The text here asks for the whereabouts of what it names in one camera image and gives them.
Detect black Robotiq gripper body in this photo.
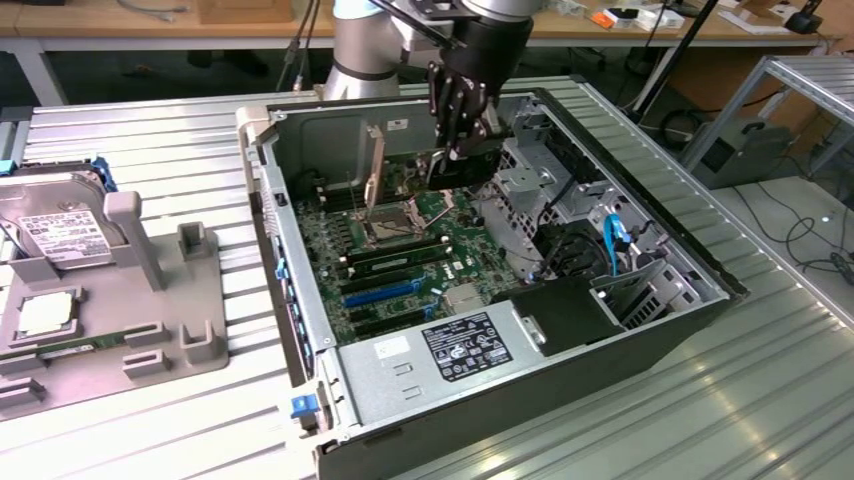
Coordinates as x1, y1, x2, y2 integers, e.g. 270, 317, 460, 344
444, 18, 536, 94

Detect graphics card with metal bracket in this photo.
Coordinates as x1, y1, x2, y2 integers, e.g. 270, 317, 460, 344
365, 121, 504, 207

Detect wooden desk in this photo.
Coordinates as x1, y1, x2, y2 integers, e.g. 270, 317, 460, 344
0, 0, 854, 106

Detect silver disk bay cage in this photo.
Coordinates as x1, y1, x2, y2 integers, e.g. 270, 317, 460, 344
478, 135, 606, 251

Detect metal socket cover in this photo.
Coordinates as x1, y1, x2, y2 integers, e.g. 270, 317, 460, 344
406, 188, 469, 226

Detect orange and white box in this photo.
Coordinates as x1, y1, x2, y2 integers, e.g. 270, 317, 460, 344
590, 7, 644, 30

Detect thin metal locking lever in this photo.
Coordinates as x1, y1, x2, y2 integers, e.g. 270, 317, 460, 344
345, 169, 367, 214

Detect green motherboard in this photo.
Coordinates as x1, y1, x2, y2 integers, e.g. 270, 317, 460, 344
297, 169, 529, 346

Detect CPU socket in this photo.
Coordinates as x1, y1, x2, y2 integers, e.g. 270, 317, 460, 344
353, 202, 422, 249

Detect white flat box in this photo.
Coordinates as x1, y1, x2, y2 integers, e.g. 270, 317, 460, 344
633, 8, 686, 29

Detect black labelled RAM stick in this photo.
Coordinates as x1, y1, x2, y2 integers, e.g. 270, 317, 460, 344
346, 243, 450, 275

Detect black tripod pole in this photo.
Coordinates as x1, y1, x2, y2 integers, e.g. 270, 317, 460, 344
630, 0, 724, 115

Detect silver chipset heatsink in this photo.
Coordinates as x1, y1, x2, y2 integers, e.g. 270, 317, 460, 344
444, 286, 485, 307

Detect black expansion slot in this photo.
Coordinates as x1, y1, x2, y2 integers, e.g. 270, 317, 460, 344
347, 305, 429, 325
354, 314, 434, 340
338, 269, 429, 297

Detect blue expansion slot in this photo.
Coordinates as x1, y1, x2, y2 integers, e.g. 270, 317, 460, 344
342, 280, 434, 309

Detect white paper sheets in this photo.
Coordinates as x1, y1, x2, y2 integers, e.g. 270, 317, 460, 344
717, 9, 793, 35

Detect small brown box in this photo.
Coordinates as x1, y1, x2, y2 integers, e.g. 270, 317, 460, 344
737, 0, 802, 16

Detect grey perforated disk bay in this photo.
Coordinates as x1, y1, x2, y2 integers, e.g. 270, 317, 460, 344
590, 257, 700, 332

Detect blue card retention clips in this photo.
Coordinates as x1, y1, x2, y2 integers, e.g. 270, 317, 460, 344
271, 242, 314, 364

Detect small black speaker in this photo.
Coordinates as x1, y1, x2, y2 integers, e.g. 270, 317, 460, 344
784, 0, 828, 35

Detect silver power supply unit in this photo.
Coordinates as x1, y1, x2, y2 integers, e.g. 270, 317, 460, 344
335, 301, 550, 429

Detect blue disk caddy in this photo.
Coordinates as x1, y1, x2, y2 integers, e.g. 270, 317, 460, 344
0, 155, 117, 196

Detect grey plastic parts rack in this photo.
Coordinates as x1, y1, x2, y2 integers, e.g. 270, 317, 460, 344
0, 191, 233, 409

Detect open black PC case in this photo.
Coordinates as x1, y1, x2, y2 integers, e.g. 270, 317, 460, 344
237, 74, 749, 480

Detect silver hard disk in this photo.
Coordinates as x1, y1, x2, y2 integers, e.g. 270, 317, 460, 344
0, 170, 114, 274

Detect green RAM stick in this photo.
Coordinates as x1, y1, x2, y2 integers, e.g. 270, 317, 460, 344
30, 325, 162, 362

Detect silver CPU chip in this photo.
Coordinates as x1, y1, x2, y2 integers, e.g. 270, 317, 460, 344
14, 294, 75, 339

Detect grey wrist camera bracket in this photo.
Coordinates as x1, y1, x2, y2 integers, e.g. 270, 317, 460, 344
370, 0, 486, 54

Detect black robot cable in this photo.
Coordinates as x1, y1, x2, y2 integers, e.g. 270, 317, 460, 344
283, 0, 323, 95

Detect blue SATA wire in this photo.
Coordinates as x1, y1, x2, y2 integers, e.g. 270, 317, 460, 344
604, 213, 633, 276

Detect black device with handle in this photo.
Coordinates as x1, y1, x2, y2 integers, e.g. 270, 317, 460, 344
693, 122, 813, 190

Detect aluminium profile frame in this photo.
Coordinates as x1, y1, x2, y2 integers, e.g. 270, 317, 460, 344
680, 53, 854, 194

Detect black cable bundle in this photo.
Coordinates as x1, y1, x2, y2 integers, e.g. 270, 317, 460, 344
784, 214, 854, 287

